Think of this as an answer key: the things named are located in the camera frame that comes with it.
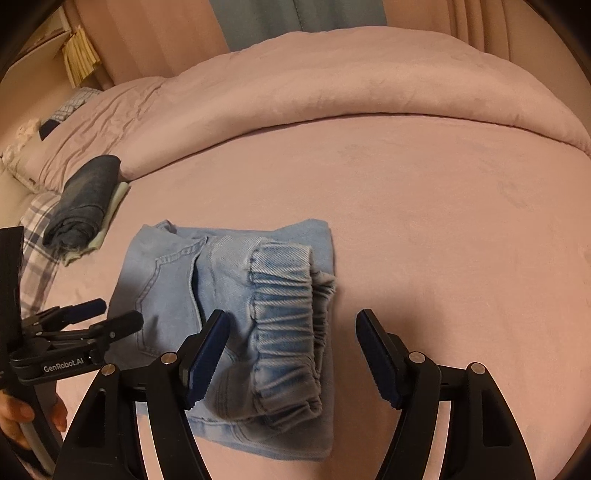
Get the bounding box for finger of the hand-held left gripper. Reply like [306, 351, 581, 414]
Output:
[21, 298, 108, 330]
[30, 310, 144, 354]

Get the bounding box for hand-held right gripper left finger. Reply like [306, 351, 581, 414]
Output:
[54, 309, 229, 480]

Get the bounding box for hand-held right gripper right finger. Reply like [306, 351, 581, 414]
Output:
[355, 308, 536, 480]

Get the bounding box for light blue denim pants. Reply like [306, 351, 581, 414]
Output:
[107, 219, 338, 462]

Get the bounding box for person's left hand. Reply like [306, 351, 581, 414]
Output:
[0, 390, 68, 450]

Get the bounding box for grey plaid cloth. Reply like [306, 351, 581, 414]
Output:
[18, 191, 64, 318]

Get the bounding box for folded dark denim jeans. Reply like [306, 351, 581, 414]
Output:
[42, 155, 122, 250]

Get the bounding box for light green folded cloth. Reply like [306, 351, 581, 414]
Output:
[62, 181, 131, 267]

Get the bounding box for pink bed sheet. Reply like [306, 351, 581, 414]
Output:
[0, 111, 591, 480]

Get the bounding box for white fluffy item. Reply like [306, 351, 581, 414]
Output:
[2, 118, 41, 160]

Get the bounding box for blue checkered cloth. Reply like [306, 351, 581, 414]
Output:
[48, 87, 103, 123]

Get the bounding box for yellow hanging cloth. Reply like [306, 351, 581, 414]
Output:
[61, 31, 102, 89]

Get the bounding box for beige headboard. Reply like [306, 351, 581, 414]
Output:
[0, 7, 75, 153]

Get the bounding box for pink duvet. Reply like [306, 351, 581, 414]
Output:
[120, 28, 591, 181]

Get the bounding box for blue-grey curtain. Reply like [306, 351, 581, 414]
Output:
[208, 0, 387, 52]

